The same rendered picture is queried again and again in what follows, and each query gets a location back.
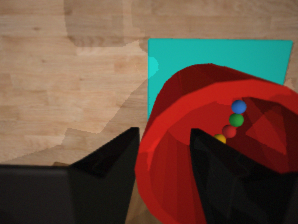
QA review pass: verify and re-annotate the blue marble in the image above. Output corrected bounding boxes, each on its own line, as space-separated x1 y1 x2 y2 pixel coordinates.
231 100 247 114

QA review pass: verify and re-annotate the yellow marble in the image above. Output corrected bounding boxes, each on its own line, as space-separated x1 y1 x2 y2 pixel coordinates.
213 134 226 144

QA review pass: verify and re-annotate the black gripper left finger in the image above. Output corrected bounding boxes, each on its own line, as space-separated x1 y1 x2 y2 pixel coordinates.
0 127 140 224

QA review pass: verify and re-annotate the red marble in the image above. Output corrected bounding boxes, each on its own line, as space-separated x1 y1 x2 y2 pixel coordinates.
222 125 236 138

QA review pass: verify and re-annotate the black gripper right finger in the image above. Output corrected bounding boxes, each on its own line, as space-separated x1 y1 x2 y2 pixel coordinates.
190 128 298 224

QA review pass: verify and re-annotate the red cup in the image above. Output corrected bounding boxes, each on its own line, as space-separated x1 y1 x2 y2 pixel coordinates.
134 63 298 224

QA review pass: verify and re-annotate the green marble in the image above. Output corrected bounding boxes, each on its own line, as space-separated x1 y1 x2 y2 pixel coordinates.
229 113 244 127

